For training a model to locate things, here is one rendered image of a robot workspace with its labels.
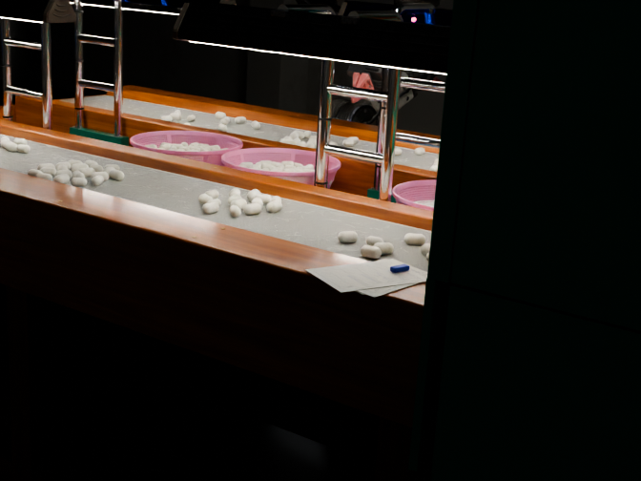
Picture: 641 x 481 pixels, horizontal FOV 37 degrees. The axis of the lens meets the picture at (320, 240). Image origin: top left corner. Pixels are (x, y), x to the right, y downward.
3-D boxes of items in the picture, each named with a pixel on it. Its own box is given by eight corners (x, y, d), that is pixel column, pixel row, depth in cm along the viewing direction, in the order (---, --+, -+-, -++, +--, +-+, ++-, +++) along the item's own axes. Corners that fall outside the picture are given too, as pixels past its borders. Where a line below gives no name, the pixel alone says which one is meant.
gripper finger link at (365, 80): (356, 94, 253) (371, 68, 257) (333, 90, 257) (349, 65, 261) (363, 111, 258) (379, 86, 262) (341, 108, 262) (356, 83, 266)
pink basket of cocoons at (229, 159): (240, 182, 233) (241, 143, 231) (348, 194, 228) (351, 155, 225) (203, 207, 208) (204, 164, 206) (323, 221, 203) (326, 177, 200)
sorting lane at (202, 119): (104, 101, 313) (104, 94, 312) (674, 205, 217) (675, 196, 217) (30, 109, 289) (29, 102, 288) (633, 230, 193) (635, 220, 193)
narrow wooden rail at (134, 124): (31, 131, 290) (30, 94, 287) (629, 261, 195) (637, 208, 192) (15, 133, 286) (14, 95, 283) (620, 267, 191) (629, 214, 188)
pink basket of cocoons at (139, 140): (181, 162, 251) (182, 126, 248) (263, 180, 237) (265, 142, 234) (106, 177, 229) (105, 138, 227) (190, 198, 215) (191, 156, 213)
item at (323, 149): (313, 223, 201) (325, 3, 189) (396, 243, 191) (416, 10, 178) (257, 241, 186) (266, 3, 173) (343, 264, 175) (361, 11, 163)
